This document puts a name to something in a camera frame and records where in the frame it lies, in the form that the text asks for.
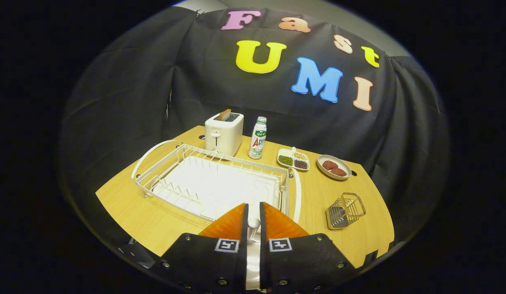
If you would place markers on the white toaster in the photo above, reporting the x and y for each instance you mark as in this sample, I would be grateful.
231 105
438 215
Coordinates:
224 136

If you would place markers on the black backdrop cloth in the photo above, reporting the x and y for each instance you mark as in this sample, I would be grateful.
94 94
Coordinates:
134 102

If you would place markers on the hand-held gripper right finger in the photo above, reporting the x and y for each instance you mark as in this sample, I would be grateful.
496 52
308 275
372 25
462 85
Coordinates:
264 265

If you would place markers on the white bottle green label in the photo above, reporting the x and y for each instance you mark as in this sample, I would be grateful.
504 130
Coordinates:
257 141

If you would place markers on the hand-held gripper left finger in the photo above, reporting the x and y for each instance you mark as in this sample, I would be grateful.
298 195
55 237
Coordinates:
241 265

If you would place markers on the brown toast slice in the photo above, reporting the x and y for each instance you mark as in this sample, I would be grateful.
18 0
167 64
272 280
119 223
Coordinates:
225 114

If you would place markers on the silver metal spoon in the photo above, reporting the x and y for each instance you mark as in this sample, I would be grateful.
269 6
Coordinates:
253 245

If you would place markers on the red meat piece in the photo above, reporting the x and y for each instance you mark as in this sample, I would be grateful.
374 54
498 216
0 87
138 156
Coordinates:
339 172
330 165

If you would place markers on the white divided bean dish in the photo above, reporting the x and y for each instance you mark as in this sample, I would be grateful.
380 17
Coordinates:
293 157

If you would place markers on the grey plate with meat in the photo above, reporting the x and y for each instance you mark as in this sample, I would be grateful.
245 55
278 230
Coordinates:
342 164

